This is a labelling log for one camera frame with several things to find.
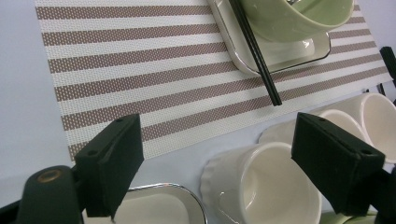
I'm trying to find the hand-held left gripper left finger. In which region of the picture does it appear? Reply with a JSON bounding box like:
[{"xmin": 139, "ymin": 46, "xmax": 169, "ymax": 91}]
[{"xmin": 74, "ymin": 113, "xmax": 145, "ymax": 218}]

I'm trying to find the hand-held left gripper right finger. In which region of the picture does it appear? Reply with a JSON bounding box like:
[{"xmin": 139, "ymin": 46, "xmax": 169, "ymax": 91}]
[{"xmin": 290, "ymin": 112, "xmax": 387, "ymax": 217}]

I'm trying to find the white cup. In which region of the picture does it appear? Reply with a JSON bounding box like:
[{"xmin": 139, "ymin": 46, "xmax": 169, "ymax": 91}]
[
  {"xmin": 311, "ymin": 91, "xmax": 396, "ymax": 165},
  {"xmin": 200, "ymin": 141, "xmax": 323, "ymax": 224},
  {"xmin": 258, "ymin": 108, "xmax": 372, "ymax": 147}
]

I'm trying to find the row of black chopsticks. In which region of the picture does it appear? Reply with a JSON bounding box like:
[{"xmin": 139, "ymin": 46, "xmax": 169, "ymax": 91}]
[{"xmin": 378, "ymin": 46, "xmax": 396, "ymax": 82}]

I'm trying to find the white square plate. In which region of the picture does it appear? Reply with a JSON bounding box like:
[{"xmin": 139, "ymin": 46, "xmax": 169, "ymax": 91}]
[{"xmin": 206, "ymin": 0, "xmax": 332, "ymax": 77}]

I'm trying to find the black patterned chopstick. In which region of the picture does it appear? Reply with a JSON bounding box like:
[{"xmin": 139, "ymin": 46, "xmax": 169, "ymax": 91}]
[
  {"xmin": 228, "ymin": 0, "xmax": 279, "ymax": 107},
  {"xmin": 233, "ymin": 0, "xmax": 283, "ymax": 106}
]

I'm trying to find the green bowl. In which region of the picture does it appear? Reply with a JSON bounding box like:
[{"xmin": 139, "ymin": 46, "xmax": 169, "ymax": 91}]
[
  {"xmin": 239, "ymin": 0, "xmax": 356, "ymax": 44},
  {"xmin": 318, "ymin": 209, "xmax": 379, "ymax": 224}
]

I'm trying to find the silver metal tray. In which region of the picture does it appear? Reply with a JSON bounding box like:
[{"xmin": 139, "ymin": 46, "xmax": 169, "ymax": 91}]
[{"xmin": 82, "ymin": 182, "xmax": 209, "ymax": 224}]

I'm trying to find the brown striped placemat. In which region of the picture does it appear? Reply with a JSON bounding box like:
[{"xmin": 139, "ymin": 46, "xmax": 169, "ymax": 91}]
[{"xmin": 34, "ymin": 0, "xmax": 394, "ymax": 162}]

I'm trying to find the light blue table cover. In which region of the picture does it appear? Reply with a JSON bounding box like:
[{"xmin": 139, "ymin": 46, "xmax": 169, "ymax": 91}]
[{"xmin": 0, "ymin": 0, "xmax": 396, "ymax": 208}]

